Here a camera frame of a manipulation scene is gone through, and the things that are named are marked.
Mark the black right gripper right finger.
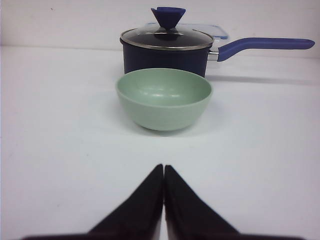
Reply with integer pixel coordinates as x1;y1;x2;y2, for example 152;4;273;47
164;165;301;240

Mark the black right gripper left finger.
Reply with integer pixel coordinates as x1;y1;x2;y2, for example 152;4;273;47
24;164;163;240

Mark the green bowl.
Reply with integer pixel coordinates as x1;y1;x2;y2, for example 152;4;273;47
115;68;213;131

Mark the dark blue saucepan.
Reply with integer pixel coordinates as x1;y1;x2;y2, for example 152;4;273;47
120;37;315;77

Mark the glass lid with blue knob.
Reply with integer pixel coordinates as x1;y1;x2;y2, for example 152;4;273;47
120;6;214;51

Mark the clear plastic container blue rim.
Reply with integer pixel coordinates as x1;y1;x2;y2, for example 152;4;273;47
141;22;229;40

